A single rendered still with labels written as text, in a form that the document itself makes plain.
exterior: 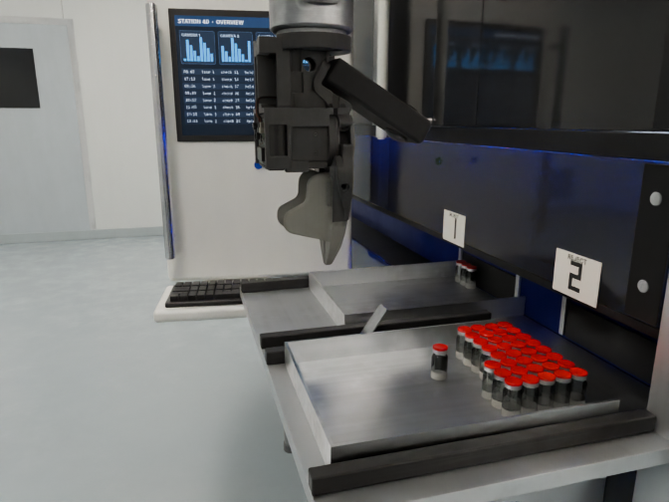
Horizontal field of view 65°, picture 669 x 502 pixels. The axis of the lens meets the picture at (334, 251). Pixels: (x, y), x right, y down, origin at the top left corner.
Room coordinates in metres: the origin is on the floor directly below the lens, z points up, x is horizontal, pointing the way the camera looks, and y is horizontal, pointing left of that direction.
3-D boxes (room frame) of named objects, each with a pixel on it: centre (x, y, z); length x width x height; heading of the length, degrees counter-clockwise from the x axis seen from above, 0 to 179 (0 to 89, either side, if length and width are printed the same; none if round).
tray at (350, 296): (0.98, -0.15, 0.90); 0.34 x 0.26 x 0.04; 106
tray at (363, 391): (0.62, -0.13, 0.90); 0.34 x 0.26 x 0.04; 105
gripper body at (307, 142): (0.51, 0.03, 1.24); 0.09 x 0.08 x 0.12; 106
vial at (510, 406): (0.56, -0.21, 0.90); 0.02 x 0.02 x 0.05
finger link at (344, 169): (0.49, 0.00, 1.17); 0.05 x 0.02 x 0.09; 16
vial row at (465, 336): (0.65, -0.21, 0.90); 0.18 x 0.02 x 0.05; 15
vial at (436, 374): (0.66, -0.14, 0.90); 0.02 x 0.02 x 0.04
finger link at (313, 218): (0.49, 0.02, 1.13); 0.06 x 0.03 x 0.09; 106
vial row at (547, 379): (0.65, -0.23, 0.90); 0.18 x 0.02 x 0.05; 15
